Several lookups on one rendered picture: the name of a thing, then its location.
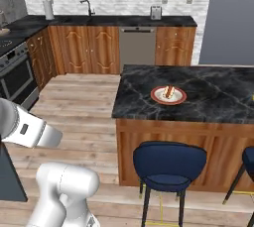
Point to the dark grey fridge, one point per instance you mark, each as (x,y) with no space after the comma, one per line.
(11,178)

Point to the silver toaster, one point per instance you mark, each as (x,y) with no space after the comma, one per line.
(155,13)

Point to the black sink tap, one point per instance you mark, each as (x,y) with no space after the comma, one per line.
(88,6)

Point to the small yellow object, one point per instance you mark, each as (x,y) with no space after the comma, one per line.
(253,97)

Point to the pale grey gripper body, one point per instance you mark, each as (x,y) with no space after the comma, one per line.
(51,136)

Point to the wooden corner base cupboards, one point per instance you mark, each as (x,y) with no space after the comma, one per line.
(41,57)

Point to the wooden kitchen island base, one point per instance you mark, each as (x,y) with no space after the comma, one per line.
(218,151)

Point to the white paper towel roll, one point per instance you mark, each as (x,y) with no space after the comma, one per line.
(48,9)

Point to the hot dog in bun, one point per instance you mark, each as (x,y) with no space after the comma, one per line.
(169,91)

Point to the wooden base cupboard run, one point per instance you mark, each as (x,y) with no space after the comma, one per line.
(86,49)

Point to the blue padded bar stool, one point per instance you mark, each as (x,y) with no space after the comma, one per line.
(168,161)
(249,161)

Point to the steel oven with hob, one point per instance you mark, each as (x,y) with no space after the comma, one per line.
(16,75)

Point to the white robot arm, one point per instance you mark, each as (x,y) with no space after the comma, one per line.
(63,188)

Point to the wooden narrow base cupboard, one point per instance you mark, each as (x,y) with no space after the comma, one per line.
(175,46)

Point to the tan bowl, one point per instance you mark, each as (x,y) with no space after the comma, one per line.
(3,31)

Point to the red rimmed plate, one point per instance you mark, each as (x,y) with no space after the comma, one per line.
(158,97)

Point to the steel dishwasher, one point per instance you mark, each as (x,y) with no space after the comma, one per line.
(137,47)

